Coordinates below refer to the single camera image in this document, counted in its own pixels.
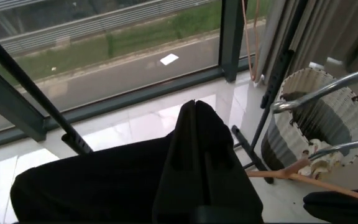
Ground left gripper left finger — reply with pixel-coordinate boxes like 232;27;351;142
152;100;203;222

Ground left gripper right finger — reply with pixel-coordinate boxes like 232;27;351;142
196;101;264;222

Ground window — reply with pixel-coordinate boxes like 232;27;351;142
0;0;260;152

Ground black garment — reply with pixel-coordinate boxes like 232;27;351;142
10;130;180;223

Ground beige curtain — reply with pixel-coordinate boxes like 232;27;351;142
255;0;358;80

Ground white laundry basket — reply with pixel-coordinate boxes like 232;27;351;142
260;67;358;182

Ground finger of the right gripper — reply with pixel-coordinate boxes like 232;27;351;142
302;188;358;223

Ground black clothes rack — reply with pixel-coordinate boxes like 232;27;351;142
0;0;307;185

